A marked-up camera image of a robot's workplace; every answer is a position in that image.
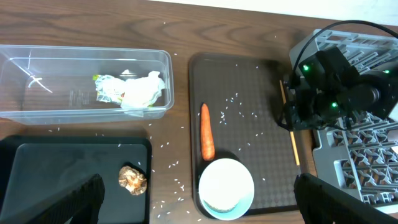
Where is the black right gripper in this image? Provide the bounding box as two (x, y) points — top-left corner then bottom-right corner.
(278, 77), (342, 131)

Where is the wooden chopstick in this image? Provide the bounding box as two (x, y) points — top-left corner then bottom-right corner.
(279, 80), (286, 105)
(289, 131), (300, 166)

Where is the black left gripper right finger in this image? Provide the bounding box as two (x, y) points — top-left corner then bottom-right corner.
(294, 173), (397, 224)

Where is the orange carrot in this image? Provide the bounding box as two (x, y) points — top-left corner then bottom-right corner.
(200, 103), (215, 161)

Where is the brown serving tray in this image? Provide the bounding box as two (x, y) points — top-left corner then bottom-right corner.
(188, 53), (301, 215)

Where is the yellow green snack wrapper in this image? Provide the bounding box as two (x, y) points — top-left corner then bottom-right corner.
(93, 75), (126, 105)

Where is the grey dishwasher rack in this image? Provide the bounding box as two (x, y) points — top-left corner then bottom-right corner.
(289, 29), (397, 214)

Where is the white napkin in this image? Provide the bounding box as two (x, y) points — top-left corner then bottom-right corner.
(121, 71), (165, 117)

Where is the black plastic tray bin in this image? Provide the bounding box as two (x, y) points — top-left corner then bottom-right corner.
(1, 136), (152, 223)

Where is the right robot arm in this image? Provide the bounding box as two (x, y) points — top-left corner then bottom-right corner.
(277, 20), (397, 131)

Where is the light blue rice bowl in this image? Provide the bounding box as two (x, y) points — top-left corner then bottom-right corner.
(198, 158), (255, 221)

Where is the pink cup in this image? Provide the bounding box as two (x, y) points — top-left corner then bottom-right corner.
(387, 129), (398, 154)

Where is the brown food piece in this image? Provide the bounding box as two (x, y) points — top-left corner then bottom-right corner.
(118, 166), (147, 195)

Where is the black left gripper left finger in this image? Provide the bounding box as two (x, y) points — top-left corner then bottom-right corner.
(18, 174), (105, 224)

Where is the clear plastic bin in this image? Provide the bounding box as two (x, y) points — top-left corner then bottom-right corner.
(1, 45), (175, 125)

